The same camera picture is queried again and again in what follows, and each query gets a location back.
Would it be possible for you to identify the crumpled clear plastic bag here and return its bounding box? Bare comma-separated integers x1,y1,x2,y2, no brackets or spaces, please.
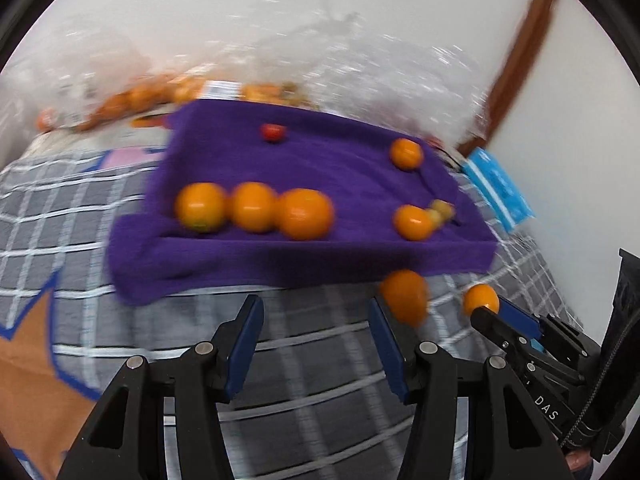
380,30,493,147
245,0,401,111

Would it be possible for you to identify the large orange mandarin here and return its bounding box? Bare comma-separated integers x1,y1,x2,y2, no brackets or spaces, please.
276,187,335,241

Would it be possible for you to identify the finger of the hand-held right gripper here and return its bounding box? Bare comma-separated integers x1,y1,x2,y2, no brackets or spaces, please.
471,306,540,387
498,297,547,342

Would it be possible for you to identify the bag of small oranges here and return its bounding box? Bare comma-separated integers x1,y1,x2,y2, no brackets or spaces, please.
37,67,311,133

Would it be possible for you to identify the brown wooden door frame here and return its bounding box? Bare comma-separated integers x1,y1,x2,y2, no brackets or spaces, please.
482,0,561,143

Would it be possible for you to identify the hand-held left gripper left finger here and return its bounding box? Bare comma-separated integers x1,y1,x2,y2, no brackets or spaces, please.
59,294,265,480

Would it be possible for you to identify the purple towel covered tray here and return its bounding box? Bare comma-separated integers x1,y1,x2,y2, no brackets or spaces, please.
107,99,498,307

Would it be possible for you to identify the blue tissue pack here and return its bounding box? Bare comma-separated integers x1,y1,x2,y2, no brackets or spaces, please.
462,147,536,233

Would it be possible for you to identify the white plastic bag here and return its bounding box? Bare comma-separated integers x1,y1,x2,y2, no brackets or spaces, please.
5,17,151,111

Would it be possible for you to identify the grey plaid star bedsheet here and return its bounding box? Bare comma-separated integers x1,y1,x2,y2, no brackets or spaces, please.
0,130,586,480

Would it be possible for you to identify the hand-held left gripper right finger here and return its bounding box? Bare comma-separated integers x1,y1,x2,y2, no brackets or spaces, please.
368,297,573,480

